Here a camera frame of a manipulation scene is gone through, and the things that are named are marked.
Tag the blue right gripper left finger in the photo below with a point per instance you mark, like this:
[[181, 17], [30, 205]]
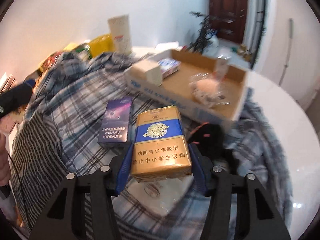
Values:
[[124, 170]]

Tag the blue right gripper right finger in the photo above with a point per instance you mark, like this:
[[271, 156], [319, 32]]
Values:
[[197, 169]]

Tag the white sachet packet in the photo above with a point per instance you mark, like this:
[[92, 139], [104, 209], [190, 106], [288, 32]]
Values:
[[158, 197]]

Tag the black sock with pink dots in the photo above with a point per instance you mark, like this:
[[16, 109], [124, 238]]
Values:
[[209, 140]]

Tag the purple cigarette pack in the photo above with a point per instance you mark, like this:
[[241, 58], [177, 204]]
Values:
[[115, 126]]

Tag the gold blue cigarette pack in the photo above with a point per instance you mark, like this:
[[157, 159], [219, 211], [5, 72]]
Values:
[[160, 151]]

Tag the beige pad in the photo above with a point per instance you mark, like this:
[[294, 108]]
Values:
[[207, 90]]

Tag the small beige box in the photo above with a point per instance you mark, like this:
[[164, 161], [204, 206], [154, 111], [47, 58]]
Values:
[[148, 71]]

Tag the white blue flower pattern box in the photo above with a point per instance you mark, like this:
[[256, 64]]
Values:
[[168, 66]]

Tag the person's left hand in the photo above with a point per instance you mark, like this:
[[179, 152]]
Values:
[[5, 172]]

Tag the blue plaid shirt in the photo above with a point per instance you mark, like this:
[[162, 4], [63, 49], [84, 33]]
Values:
[[59, 134]]

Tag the colourful clutter pile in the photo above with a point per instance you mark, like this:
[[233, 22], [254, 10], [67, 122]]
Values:
[[81, 51]]

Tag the black white striped garment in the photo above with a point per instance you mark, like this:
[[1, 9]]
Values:
[[36, 169]]

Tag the shallow cardboard tray box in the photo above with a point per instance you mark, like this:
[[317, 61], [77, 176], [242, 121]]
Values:
[[175, 89]]

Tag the yellow bag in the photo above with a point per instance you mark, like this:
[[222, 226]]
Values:
[[101, 44]]

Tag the tall white paper tube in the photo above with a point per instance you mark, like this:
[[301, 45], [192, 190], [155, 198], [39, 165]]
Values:
[[120, 32]]

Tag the white plastic bag on floor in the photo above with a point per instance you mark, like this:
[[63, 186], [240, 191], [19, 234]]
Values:
[[212, 47]]

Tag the cardboard boxes on floor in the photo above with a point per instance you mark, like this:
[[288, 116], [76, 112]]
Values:
[[244, 52]]

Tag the black bicycle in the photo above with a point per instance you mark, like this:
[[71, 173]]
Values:
[[205, 32]]

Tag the dark red entrance door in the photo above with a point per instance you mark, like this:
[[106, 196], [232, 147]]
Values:
[[229, 18]]

